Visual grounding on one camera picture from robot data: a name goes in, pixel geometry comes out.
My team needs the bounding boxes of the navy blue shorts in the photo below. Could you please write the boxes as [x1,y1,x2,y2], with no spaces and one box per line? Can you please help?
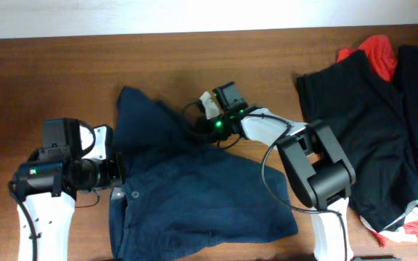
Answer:
[109,87,298,260]

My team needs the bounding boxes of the black t-shirt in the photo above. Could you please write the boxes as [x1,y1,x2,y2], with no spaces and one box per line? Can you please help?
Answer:
[296,51,418,232]

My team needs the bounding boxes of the red garment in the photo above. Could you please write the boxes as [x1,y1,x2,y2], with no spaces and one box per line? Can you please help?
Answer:
[337,35,398,82]

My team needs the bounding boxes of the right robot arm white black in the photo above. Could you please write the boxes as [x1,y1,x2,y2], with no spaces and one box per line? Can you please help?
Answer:
[200,105,356,261]

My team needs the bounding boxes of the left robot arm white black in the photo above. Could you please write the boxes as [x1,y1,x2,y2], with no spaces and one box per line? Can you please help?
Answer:
[8,150,123,260]

